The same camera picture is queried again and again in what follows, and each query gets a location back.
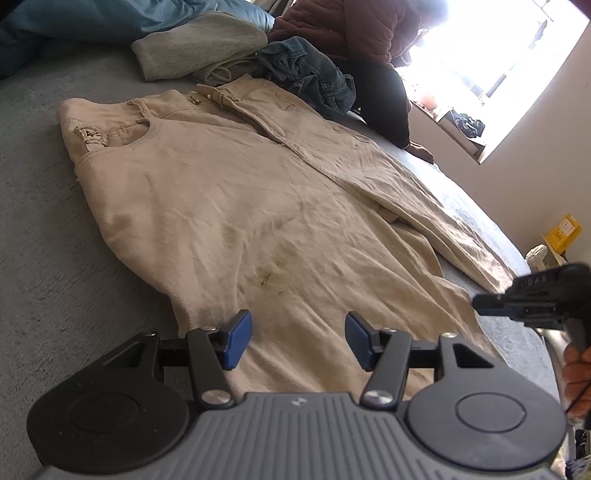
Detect shoes on white box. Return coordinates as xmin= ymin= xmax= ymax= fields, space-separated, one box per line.
xmin=438 ymin=109 xmax=486 ymax=162

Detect yellow box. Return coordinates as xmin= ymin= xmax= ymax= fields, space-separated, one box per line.
xmin=544 ymin=214 xmax=582 ymax=255

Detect blue denim jeans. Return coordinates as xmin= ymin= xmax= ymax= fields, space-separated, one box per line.
xmin=256 ymin=37 xmax=356 ymax=120

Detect seated person in maroon jacket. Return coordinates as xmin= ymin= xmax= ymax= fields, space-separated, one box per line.
xmin=267 ymin=0 xmax=448 ymax=164

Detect blue duvet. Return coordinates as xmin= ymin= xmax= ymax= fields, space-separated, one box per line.
xmin=1 ymin=0 xmax=274 ymax=79

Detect white woven ball lamp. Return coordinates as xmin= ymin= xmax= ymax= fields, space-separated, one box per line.
xmin=526 ymin=244 xmax=548 ymax=272

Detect operator right hand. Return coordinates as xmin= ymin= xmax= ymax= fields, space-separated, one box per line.
xmin=562 ymin=343 xmax=591 ymax=420

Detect grey sweatpants with drawstring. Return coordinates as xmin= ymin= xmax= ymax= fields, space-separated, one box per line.
xmin=131 ymin=12 xmax=267 ymax=82

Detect beige trousers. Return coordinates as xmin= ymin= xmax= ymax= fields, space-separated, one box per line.
xmin=59 ymin=77 xmax=513 ymax=394

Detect grey bed blanket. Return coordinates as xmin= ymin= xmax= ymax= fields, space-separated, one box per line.
xmin=1 ymin=45 xmax=558 ymax=479

